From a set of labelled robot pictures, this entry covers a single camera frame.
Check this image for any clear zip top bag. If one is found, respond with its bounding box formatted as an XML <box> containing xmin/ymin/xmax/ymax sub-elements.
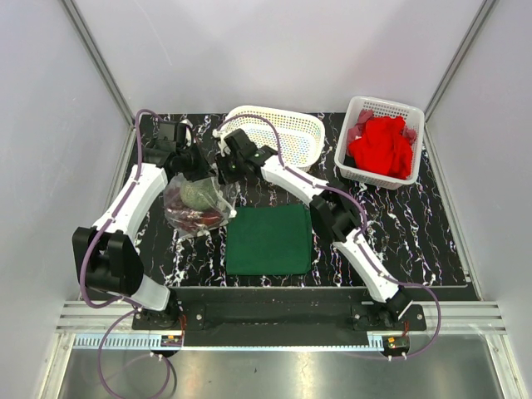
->
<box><xmin>163</xmin><ymin>174</ymin><xmax>240</xmax><ymax>239</ymax></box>

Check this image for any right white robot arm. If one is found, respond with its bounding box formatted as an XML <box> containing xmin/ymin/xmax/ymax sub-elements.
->
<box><xmin>213</xmin><ymin>129</ymin><xmax>412</xmax><ymax>330</ymax></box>

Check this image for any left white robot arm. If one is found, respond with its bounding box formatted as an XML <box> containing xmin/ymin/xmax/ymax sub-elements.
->
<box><xmin>72</xmin><ymin>120</ymin><xmax>214</xmax><ymax>329</ymax></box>

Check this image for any green fake melon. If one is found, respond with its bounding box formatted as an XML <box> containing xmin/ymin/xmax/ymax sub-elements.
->
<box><xmin>180</xmin><ymin>179</ymin><xmax>217</xmax><ymax>211</ymax></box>

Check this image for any white oval perforated basket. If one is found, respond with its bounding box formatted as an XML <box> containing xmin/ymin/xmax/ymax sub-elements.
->
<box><xmin>218</xmin><ymin>106</ymin><xmax>325</xmax><ymax>172</ymax></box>

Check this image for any folded green cloth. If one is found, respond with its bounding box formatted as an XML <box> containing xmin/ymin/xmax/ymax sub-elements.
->
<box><xmin>225</xmin><ymin>204</ymin><xmax>313</xmax><ymax>276</ymax></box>

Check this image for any pink cloth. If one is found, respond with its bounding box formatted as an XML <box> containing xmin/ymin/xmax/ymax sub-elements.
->
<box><xmin>347</xmin><ymin>110</ymin><xmax>417</xmax><ymax>145</ymax></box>

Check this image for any red cloth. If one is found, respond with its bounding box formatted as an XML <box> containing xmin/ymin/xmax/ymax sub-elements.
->
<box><xmin>347</xmin><ymin>121</ymin><xmax>413</xmax><ymax>180</ymax></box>

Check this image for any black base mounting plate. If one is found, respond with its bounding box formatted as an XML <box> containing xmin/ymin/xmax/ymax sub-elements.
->
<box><xmin>132</xmin><ymin>288</ymin><xmax>427</xmax><ymax>350</ymax></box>

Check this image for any white rectangular perforated basket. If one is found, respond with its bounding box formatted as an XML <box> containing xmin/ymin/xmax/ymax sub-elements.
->
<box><xmin>334</xmin><ymin>96</ymin><xmax>425</xmax><ymax>190</ymax></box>

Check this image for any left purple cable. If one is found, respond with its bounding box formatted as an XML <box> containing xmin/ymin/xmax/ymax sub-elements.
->
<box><xmin>78</xmin><ymin>108</ymin><xmax>195</xmax><ymax>399</ymax></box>

